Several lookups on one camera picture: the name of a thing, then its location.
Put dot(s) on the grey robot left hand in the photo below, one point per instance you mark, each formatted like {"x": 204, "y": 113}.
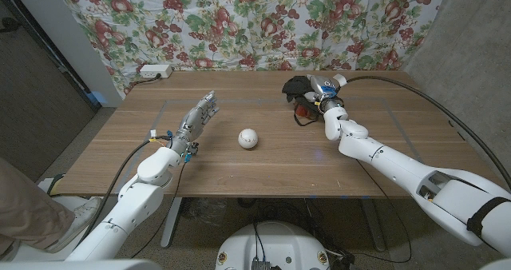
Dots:
{"x": 193, "y": 120}

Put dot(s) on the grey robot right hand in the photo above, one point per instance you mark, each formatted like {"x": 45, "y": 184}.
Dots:
{"x": 325, "y": 90}

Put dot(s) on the black shorts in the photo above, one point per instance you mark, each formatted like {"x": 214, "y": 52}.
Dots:
{"x": 297, "y": 85}

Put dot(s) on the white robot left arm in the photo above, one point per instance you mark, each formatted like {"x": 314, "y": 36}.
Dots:
{"x": 135, "y": 198}

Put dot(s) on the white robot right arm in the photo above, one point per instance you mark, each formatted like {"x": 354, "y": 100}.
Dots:
{"x": 399, "y": 166}

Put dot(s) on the red mug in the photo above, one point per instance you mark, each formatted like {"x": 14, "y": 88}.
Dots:
{"x": 302, "y": 110}

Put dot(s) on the white baseball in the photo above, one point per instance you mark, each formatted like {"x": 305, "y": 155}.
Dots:
{"x": 248, "y": 138}

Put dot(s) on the white power strip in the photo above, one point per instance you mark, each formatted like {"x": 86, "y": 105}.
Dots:
{"x": 155, "y": 70}

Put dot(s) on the floral fruit print backdrop cloth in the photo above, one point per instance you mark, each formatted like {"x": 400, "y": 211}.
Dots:
{"x": 255, "y": 22}

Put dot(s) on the grey table leg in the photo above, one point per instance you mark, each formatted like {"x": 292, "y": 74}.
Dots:
{"x": 171, "y": 222}
{"x": 374, "y": 222}

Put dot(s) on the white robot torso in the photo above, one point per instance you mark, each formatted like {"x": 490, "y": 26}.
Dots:
{"x": 275, "y": 246}

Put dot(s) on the white sneaker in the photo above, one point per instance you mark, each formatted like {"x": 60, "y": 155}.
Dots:
{"x": 78, "y": 218}

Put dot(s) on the black object with yellow edge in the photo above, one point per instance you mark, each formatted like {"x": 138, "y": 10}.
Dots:
{"x": 54, "y": 184}

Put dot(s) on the person's leg in tan trousers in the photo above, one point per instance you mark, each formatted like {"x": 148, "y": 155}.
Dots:
{"x": 28, "y": 210}

